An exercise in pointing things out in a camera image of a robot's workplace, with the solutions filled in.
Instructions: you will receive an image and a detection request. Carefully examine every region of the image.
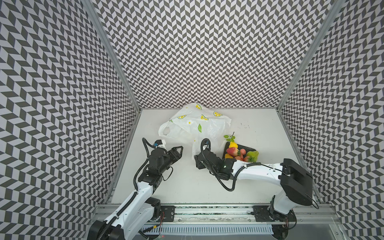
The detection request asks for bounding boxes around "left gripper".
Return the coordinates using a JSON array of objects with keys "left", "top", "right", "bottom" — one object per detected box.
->
[{"left": 158, "top": 145, "right": 184, "bottom": 175}]

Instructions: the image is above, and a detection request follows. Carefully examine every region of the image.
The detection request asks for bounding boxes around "red fake apple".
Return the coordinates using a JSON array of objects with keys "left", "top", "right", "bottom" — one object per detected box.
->
[{"left": 226, "top": 147, "right": 241, "bottom": 158}]

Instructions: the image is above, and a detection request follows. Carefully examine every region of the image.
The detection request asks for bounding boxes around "yellow fake pear with leaves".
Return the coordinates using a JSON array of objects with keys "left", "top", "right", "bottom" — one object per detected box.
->
[{"left": 224, "top": 132, "right": 238, "bottom": 148}]

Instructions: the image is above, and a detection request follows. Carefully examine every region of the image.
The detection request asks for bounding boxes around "white plastic bag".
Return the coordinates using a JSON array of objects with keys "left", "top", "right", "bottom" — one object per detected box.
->
[{"left": 158, "top": 103, "right": 232, "bottom": 159}]

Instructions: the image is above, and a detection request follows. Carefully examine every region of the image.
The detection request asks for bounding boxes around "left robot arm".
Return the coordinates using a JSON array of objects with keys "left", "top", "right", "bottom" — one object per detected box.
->
[{"left": 87, "top": 138, "right": 184, "bottom": 240}]

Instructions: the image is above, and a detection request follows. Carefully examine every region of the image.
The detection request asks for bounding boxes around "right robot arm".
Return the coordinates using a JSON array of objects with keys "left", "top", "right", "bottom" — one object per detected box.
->
[{"left": 195, "top": 149, "right": 314, "bottom": 223}]

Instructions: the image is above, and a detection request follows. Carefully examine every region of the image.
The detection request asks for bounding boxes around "black square tray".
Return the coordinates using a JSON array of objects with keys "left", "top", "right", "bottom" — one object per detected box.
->
[{"left": 223, "top": 142, "right": 259, "bottom": 163}]

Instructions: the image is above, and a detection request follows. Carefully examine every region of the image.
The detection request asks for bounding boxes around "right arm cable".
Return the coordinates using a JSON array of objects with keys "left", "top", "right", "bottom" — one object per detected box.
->
[{"left": 200, "top": 137, "right": 283, "bottom": 192}]

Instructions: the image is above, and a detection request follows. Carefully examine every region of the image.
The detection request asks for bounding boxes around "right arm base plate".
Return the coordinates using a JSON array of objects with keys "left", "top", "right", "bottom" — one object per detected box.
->
[{"left": 251, "top": 205, "right": 297, "bottom": 223}]

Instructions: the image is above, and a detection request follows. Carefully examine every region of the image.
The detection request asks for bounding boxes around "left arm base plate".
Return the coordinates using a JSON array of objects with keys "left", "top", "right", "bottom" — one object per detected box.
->
[{"left": 151, "top": 205, "right": 176, "bottom": 223}]

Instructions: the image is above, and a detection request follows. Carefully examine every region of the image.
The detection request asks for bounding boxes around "aluminium front rail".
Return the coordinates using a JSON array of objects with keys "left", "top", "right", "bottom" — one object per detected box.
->
[{"left": 89, "top": 203, "right": 341, "bottom": 226}]

